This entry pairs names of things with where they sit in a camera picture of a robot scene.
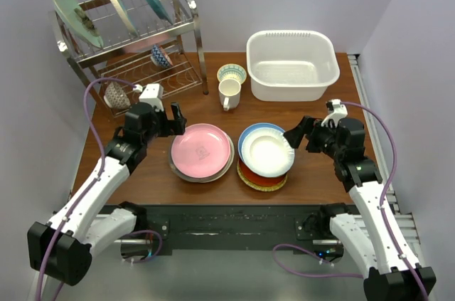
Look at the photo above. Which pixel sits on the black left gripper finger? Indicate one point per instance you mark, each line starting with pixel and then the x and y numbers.
pixel 175 127
pixel 177 114

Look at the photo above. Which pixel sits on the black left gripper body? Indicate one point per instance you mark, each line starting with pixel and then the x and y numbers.
pixel 158 129

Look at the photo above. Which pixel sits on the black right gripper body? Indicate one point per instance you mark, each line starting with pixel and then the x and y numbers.
pixel 322 139

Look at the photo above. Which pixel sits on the grey reindeer plate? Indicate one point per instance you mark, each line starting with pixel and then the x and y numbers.
pixel 185 174

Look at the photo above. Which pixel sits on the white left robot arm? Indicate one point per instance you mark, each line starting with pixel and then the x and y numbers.
pixel 65 246

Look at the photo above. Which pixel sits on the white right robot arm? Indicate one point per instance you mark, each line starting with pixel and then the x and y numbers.
pixel 389 268

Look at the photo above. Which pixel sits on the white plastic bin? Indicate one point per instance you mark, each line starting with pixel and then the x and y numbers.
pixel 290 65

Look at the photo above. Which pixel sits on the white paper plate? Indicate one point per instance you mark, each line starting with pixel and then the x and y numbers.
pixel 272 162

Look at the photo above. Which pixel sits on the yellow woven rim plate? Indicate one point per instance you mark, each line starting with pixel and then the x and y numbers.
pixel 252 185

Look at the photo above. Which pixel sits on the red plate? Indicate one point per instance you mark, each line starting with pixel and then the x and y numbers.
pixel 258 180

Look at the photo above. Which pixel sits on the cream ceramic mug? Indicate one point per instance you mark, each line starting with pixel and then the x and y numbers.
pixel 229 92

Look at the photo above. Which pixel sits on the blue zigzag bowl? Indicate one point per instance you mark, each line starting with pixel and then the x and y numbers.
pixel 160 58

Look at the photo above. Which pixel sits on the teal patterned small bowl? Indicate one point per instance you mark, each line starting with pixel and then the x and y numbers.
pixel 232 71

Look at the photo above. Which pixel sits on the steel dish rack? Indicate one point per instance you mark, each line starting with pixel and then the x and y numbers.
pixel 111 64

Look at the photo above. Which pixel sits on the cream rimmed racked plate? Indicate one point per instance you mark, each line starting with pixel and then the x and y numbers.
pixel 124 16

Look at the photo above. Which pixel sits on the green floral racked plate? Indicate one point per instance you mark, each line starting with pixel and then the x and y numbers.
pixel 75 18

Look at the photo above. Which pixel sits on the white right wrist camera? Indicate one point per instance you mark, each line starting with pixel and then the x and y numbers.
pixel 336 112

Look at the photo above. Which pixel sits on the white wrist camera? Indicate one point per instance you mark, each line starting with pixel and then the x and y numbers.
pixel 336 112
pixel 150 94

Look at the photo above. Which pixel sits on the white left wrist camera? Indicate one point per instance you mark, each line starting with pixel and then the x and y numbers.
pixel 150 94

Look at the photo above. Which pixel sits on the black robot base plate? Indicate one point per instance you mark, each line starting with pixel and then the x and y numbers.
pixel 241 227

